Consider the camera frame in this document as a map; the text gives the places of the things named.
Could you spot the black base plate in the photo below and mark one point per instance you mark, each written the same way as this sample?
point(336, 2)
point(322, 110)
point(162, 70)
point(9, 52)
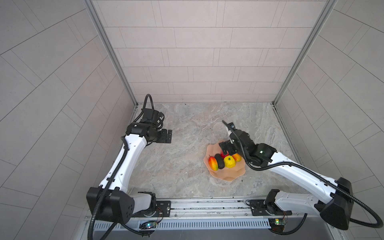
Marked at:
point(162, 209)
point(260, 208)

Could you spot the peach scalloped fruit bowl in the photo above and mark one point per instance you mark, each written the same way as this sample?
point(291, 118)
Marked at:
point(226, 174)

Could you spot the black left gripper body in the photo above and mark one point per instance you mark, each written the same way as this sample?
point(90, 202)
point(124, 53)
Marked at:
point(161, 137)

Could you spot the right circuit board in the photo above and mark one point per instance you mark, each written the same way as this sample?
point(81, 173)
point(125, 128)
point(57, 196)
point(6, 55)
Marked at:
point(277, 225)

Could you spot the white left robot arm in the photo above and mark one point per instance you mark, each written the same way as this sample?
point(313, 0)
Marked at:
point(110, 202)

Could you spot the aluminium corner post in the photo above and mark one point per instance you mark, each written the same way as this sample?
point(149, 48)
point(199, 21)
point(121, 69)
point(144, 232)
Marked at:
point(324, 15)
point(89, 5)

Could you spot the left aluminium corner post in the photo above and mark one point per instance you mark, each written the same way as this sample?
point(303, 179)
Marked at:
point(89, 5)

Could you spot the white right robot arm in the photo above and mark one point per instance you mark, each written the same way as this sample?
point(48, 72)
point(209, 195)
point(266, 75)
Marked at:
point(329, 198)

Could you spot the left circuit board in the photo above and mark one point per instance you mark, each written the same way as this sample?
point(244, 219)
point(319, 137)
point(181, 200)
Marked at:
point(149, 225)

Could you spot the dark avocado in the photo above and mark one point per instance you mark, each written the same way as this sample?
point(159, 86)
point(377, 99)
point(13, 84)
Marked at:
point(220, 161)

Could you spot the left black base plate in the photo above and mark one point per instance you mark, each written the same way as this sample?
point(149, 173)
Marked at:
point(162, 209)

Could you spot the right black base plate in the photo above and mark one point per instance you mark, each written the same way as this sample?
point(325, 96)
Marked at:
point(260, 208)

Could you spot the red strawberry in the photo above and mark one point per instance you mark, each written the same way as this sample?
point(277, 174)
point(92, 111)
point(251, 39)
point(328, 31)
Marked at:
point(224, 155)

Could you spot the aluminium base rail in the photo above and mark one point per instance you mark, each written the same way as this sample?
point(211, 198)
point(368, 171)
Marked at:
point(209, 214)

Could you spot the circuit board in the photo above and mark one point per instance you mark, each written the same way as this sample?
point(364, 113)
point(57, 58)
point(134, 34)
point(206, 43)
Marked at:
point(277, 225)
point(149, 225)

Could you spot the red yellow mango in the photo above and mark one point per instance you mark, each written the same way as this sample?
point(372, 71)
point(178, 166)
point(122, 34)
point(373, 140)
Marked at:
point(213, 163)
point(237, 157)

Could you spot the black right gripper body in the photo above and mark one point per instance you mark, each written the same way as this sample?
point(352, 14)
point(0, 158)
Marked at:
point(233, 147)

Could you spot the yellow lemon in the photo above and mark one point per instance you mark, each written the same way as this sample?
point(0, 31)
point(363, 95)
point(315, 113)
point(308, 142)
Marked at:
point(229, 162)

